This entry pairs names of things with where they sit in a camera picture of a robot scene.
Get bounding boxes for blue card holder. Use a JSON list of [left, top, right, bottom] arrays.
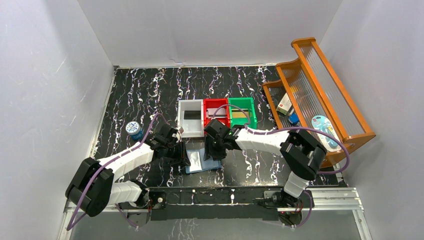
[[185, 148, 222, 174]]

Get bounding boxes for white credit card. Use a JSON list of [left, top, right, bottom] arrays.
[[206, 106, 227, 119]]

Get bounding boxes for red plastic bin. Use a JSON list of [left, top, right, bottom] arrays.
[[203, 98, 231, 127]]

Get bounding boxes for green plastic bin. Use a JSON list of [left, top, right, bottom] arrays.
[[228, 97, 258, 129]]

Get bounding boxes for white plastic bin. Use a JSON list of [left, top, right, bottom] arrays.
[[177, 99, 204, 138]]

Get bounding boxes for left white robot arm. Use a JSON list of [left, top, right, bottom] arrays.
[[65, 124, 190, 217]]

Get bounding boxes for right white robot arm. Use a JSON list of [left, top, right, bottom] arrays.
[[204, 119, 327, 207]]

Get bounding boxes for gold card in green bin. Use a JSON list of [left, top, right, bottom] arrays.
[[230, 109, 249, 119]]

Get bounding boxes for black card in white bin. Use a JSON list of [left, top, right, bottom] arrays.
[[183, 110, 203, 120]]

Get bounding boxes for blue round tape tin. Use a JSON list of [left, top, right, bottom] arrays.
[[125, 121, 143, 141]]

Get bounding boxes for small red white box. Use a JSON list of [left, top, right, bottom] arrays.
[[276, 93, 293, 115]]

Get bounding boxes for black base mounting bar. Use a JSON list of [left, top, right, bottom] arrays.
[[149, 186, 302, 221]]

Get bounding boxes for small blue object on shelf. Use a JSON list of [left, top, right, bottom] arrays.
[[288, 113, 300, 126]]

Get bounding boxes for orange wooden shelf rack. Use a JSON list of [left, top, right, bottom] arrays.
[[262, 37, 376, 153]]

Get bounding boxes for blue blister pack toy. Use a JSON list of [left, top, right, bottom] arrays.
[[311, 115, 342, 152]]

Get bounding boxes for aluminium rail frame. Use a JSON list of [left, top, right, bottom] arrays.
[[57, 187, 372, 240]]

